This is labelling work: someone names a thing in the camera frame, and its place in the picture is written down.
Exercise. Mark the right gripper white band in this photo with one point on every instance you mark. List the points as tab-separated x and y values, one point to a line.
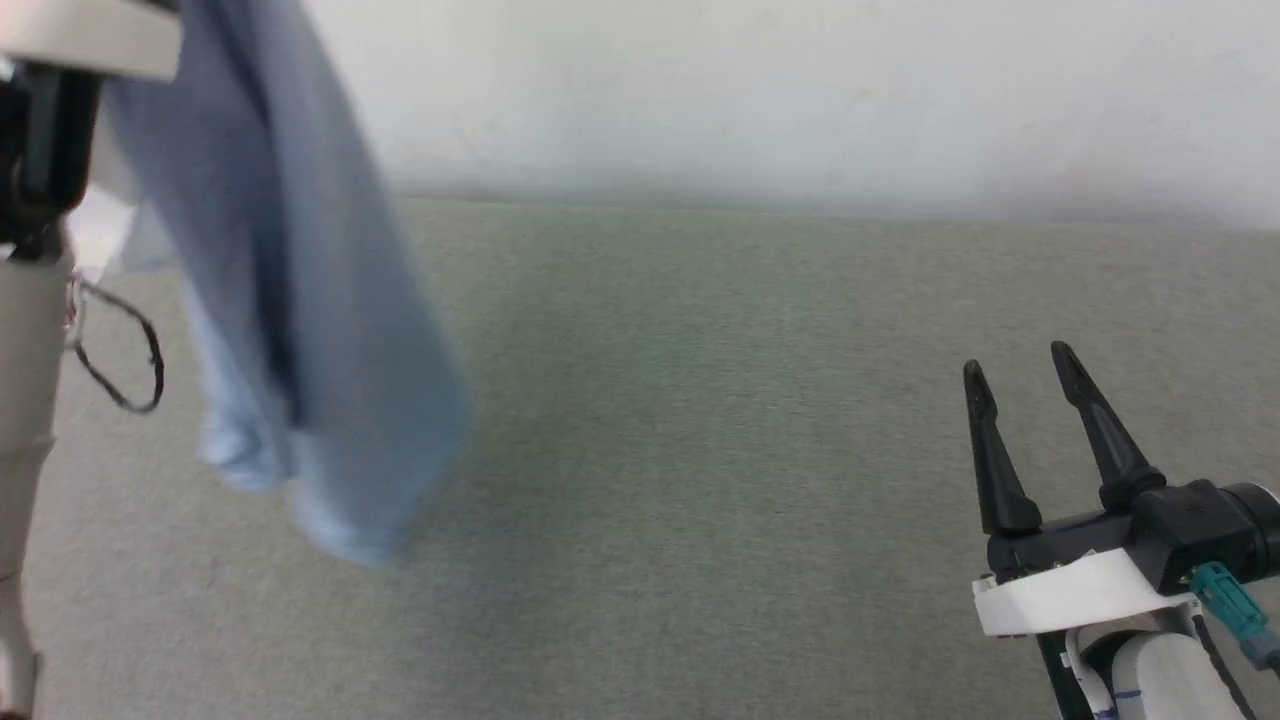
1070	595

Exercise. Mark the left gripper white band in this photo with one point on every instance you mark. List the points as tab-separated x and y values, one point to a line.
90	35

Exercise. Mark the light blue t-shirt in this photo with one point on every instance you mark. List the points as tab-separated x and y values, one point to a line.
300	300

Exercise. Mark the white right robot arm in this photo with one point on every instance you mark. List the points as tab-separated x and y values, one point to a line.
1160	680

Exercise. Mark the grey-green fabric sofa cushion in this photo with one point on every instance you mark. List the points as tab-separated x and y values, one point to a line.
720	460

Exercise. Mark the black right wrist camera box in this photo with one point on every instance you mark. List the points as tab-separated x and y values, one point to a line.
1195	530

